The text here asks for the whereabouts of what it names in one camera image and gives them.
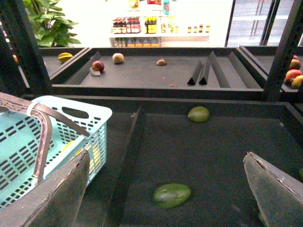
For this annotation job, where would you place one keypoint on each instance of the black lower display tray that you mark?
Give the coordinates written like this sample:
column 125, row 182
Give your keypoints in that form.
column 151, row 142

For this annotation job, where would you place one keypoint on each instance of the black upper display tray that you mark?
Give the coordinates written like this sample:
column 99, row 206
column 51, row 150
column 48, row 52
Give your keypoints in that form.
column 195, row 73

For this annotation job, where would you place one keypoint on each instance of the light blue plastic basket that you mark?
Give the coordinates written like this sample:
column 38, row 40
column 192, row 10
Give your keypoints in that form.
column 19, row 141

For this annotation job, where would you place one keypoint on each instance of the yellow lemon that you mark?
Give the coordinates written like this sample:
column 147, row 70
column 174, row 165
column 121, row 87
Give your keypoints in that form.
column 95, row 158

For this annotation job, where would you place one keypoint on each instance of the green lime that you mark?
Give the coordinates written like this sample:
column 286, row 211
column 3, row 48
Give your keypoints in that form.
column 199, row 114

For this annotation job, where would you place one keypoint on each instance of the yellow star fruit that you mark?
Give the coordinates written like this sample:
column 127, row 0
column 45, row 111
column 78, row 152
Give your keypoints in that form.
column 65, row 56

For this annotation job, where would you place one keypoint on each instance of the black display tray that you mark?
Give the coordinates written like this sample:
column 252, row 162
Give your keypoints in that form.
column 195, row 73
column 151, row 142

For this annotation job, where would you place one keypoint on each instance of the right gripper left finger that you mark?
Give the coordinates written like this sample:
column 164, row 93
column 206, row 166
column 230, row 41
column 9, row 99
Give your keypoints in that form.
column 53, row 203

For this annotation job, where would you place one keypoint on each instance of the brown half fruit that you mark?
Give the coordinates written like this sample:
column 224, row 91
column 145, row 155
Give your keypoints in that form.
column 161, row 62

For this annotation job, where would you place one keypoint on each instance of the red apple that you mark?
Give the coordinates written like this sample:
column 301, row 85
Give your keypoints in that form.
column 98, row 66

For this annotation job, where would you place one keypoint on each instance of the red yellow mango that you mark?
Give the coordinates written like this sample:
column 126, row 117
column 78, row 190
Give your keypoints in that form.
column 292, row 74

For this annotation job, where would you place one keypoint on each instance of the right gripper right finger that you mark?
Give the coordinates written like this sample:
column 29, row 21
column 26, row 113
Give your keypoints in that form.
column 279, row 196

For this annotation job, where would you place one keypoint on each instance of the pale round fruit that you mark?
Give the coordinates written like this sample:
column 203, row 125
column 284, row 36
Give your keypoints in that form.
column 118, row 58

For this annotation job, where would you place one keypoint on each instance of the white goods shelf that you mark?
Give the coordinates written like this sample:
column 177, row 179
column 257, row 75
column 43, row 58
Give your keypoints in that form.
column 154, row 23

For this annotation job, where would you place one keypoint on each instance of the green potted plant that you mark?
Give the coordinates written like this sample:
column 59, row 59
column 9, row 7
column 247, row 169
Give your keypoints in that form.
column 51, row 28

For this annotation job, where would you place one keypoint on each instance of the brown basket handle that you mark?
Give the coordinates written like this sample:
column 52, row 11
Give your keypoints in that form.
column 43, row 114

